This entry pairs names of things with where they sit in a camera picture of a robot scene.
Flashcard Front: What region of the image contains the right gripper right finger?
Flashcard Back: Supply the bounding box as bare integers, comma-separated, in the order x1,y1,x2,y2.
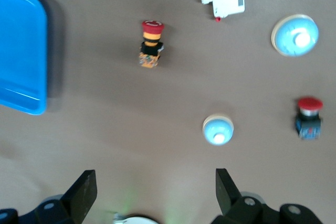
212,168,323,224

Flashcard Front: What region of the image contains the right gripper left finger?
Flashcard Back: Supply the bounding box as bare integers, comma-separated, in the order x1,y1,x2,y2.
0,170,98,224

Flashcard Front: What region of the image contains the light blue desk bell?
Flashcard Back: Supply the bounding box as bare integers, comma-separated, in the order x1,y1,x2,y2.
202,113,235,146
270,14,320,57

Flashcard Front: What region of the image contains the brown table mat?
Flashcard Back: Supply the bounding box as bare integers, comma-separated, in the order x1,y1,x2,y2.
0,0,336,224

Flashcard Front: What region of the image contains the red pushbutton with dark body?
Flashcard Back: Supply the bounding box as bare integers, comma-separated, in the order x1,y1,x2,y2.
293,97,324,141

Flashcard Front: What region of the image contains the blue plastic tray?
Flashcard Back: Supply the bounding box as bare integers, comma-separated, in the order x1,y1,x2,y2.
0,0,48,116

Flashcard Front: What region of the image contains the red yellow emergency stop button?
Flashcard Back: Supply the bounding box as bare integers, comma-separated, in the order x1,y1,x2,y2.
138,19,165,69

